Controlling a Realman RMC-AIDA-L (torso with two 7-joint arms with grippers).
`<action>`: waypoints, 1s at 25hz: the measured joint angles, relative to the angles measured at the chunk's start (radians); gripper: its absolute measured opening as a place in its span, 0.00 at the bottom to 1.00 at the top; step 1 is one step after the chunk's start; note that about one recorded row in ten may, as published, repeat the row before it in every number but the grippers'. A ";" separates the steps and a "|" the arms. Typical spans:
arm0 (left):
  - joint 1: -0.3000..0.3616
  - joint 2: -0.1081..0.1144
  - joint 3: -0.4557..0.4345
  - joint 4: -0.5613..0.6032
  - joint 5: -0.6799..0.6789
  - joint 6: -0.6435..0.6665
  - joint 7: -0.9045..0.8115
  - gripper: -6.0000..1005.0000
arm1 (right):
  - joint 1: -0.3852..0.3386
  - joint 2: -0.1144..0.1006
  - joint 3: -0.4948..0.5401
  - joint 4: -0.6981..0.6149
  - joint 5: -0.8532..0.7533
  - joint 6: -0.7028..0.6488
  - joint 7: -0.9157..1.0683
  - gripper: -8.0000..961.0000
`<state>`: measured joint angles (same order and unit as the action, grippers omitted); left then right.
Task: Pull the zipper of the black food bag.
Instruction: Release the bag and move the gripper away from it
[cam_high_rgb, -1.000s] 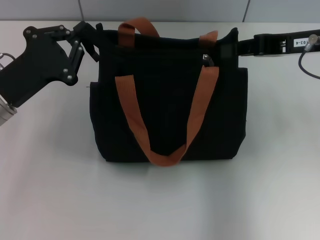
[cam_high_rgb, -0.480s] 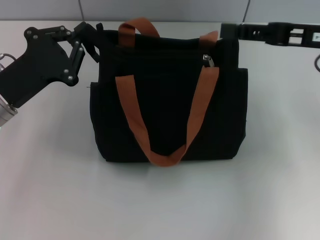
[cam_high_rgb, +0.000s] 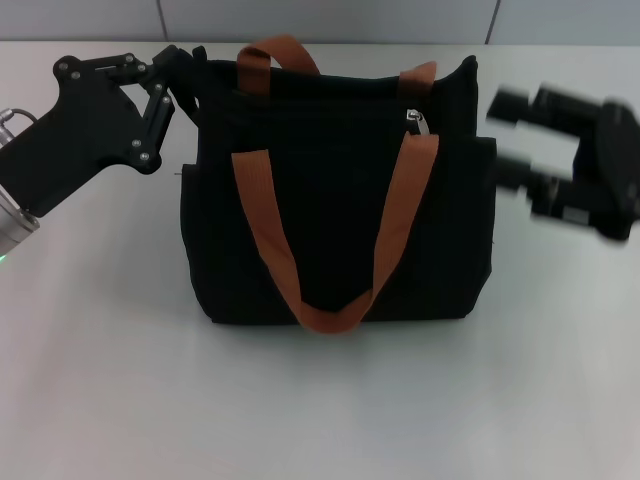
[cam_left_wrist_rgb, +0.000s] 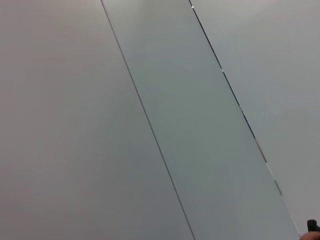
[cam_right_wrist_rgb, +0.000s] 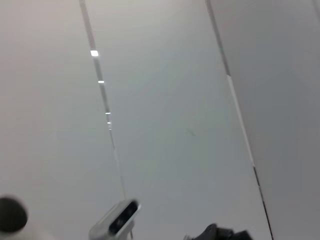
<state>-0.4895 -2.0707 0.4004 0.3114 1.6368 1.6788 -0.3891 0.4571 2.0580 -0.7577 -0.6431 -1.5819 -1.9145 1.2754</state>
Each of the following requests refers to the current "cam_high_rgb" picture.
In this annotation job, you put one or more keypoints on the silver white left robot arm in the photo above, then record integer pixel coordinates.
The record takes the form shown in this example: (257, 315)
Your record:
(10, 225)

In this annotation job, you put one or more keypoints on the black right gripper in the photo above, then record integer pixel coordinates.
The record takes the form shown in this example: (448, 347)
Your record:
(617, 170)

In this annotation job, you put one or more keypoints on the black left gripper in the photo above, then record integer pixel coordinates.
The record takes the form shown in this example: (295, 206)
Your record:
(75, 130)

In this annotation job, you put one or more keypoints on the silver zipper pull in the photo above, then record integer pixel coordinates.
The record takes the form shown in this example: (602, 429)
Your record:
(416, 120)

